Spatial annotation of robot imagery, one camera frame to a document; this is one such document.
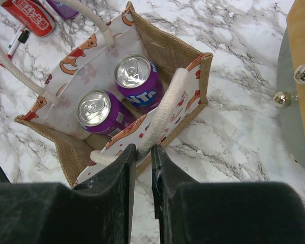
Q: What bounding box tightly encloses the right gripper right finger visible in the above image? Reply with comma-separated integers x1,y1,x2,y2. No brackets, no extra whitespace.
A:
151,145,305,243

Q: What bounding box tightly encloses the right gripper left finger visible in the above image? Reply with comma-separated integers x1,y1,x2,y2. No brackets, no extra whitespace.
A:
0,144,136,243

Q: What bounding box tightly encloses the purple fanta can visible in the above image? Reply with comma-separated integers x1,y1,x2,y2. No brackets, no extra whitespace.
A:
76,90,136,137
114,53,164,114

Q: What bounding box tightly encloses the brown canvas tote bag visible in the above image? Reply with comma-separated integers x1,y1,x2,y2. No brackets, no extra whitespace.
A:
0,1,213,186

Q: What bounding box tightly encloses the purple Fanta can front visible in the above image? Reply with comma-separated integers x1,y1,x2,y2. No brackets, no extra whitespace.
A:
114,53,164,114

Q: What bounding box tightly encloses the red cola can front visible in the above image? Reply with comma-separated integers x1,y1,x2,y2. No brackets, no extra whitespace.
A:
1,0,55,37

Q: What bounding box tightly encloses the round drawer cabinet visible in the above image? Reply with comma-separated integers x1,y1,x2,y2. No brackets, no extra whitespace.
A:
273,1,305,169

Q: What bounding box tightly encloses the red capped marker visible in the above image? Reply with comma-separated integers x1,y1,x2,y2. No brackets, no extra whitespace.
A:
7,49,15,60

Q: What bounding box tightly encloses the green capped marker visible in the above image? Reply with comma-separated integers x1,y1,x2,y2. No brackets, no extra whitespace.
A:
7,24,25,57

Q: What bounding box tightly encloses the black capped marker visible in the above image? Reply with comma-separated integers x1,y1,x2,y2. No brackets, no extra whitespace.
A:
18,29,29,44

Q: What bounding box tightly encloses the purple can by cola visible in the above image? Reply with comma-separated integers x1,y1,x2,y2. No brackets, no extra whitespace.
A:
46,0,79,20

